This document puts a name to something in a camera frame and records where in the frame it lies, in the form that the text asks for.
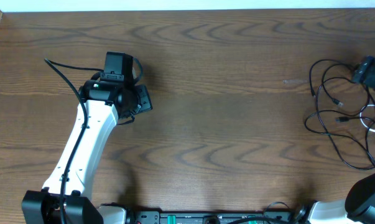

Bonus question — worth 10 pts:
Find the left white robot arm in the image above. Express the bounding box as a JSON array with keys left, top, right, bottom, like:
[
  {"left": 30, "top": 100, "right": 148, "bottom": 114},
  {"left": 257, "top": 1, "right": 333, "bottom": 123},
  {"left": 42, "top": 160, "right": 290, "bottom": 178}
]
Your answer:
[{"left": 21, "top": 52, "right": 152, "bottom": 223}]

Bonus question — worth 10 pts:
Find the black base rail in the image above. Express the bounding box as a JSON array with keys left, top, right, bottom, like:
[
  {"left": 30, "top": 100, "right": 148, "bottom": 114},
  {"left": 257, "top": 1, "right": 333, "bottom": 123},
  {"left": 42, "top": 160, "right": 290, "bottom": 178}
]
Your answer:
[{"left": 126, "top": 210, "right": 299, "bottom": 224}]

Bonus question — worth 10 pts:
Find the short black cable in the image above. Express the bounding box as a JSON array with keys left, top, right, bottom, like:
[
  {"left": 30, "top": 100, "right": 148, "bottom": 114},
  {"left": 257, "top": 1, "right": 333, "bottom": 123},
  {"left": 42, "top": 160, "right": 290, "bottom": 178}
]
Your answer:
[{"left": 308, "top": 58, "right": 371, "bottom": 124}]

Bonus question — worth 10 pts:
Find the white cable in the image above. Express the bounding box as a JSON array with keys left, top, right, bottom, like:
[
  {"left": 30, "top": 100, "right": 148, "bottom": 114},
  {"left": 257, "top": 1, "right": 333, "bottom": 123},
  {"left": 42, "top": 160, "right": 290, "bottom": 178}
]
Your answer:
[{"left": 359, "top": 95, "right": 375, "bottom": 134}]

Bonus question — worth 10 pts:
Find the long black cable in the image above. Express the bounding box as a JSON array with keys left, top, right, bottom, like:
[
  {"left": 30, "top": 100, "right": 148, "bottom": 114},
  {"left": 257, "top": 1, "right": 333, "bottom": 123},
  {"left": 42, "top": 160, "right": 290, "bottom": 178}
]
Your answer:
[{"left": 304, "top": 58, "right": 375, "bottom": 171}]

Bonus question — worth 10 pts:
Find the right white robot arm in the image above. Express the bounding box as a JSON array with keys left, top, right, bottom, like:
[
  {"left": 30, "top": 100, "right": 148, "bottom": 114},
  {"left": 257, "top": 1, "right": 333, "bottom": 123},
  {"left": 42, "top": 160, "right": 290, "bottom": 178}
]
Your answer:
[{"left": 289, "top": 56, "right": 375, "bottom": 223}]

